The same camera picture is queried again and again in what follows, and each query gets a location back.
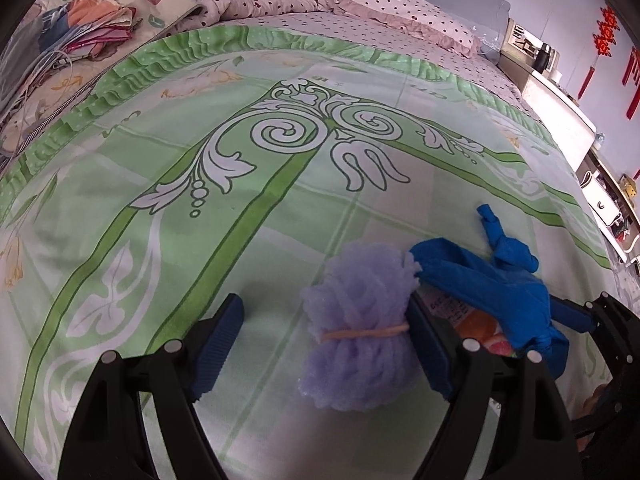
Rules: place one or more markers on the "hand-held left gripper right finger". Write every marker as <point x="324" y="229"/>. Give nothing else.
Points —
<point x="430" y="355"/>

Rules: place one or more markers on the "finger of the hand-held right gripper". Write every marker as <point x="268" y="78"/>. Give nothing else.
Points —
<point x="570" y="312"/>

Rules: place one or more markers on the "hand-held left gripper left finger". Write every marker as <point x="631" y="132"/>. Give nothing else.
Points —
<point x="220" y="345"/>

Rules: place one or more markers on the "small purple foam net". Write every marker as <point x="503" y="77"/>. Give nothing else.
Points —
<point x="360" y="300"/>

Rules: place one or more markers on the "blue rubber glove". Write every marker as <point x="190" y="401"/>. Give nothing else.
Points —
<point x="480" y="280"/>

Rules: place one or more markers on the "orange snack packet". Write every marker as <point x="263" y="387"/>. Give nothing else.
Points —
<point x="470" y="320"/>

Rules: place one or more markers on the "white dresser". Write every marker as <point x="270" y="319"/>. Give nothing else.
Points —
<point x="605" y="205"/>

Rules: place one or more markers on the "green printed bed sheet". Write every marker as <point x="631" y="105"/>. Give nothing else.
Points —
<point x="150" y="160"/>

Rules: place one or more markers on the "white nightstand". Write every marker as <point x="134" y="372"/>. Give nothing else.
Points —
<point x="555" y="110"/>

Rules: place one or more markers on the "red hanging decoration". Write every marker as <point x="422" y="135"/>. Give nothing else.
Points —
<point x="634" y="75"/>
<point x="605" y="35"/>

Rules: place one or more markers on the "black cup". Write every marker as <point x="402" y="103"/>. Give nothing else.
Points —
<point x="542" y="57"/>

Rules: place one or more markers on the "pink polka dot bed sheet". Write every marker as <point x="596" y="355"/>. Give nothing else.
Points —
<point x="350" y="35"/>

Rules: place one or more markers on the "floral quilt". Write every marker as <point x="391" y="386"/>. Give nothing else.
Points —
<point x="165" y="10"/>

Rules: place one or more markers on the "pink polka dot pillow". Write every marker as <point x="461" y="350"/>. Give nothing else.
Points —
<point x="415" y="10"/>

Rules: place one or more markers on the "clear plastic bag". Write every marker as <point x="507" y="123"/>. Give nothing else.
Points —
<point x="20" y="70"/>

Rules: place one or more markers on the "pink polka dot quilt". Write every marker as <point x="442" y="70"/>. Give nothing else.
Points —
<point x="260" y="5"/>

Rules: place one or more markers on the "stack of folded clothes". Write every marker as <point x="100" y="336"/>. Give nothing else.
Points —
<point x="95" y="20"/>

